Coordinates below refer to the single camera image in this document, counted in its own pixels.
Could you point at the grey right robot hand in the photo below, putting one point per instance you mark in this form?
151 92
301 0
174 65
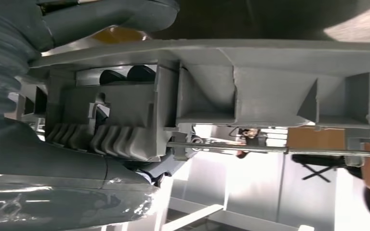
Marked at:
44 191

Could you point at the brown cardboard box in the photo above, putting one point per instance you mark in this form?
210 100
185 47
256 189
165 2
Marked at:
316 138

